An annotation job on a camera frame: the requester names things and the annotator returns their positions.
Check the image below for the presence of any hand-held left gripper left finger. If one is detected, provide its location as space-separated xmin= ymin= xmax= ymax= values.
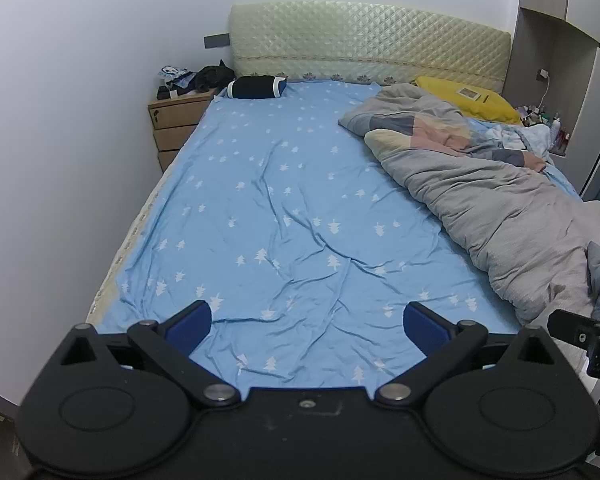
xmin=46 ymin=301 xmax=241 ymax=407

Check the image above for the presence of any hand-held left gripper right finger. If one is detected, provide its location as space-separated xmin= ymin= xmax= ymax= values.
xmin=374 ymin=302 xmax=573 ymax=407

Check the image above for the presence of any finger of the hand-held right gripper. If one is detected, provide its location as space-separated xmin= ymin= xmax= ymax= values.
xmin=547 ymin=308 xmax=600 ymax=346

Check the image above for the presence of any cream mattress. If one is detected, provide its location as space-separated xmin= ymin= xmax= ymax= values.
xmin=85 ymin=157 xmax=186 ymax=328

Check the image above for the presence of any grey patchwork quilt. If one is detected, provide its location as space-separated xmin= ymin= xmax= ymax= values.
xmin=337 ymin=82 xmax=600 ymax=331

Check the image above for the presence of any bed with blue star sheet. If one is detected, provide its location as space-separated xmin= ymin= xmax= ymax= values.
xmin=112 ymin=80 xmax=586 ymax=388

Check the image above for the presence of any light blue patterned cloth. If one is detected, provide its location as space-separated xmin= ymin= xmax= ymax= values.
xmin=472 ymin=121 xmax=552 ymax=158

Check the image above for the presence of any cluster of small bottles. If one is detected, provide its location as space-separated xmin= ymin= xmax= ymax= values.
xmin=515 ymin=102 xmax=571 ymax=151

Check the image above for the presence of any wooden nightstand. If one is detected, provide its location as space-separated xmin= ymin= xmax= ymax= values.
xmin=147 ymin=87 xmax=221 ymax=173

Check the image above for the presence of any yellow pillow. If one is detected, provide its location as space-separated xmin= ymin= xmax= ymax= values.
xmin=412 ymin=76 xmax=523 ymax=126

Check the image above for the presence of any black bolster pillow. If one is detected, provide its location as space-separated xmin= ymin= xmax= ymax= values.
xmin=226 ymin=75 xmax=288 ymax=100

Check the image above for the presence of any blue and white packet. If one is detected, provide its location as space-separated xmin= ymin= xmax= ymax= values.
xmin=157 ymin=65 xmax=197 ymax=92

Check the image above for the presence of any grey built-in shelf unit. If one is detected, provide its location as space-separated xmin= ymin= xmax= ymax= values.
xmin=502 ymin=0 xmax=600 ymax=201

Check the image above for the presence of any cream quilted headboard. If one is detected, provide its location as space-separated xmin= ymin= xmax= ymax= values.
xmin=228 ymin=2 xmax=512 ymax=96

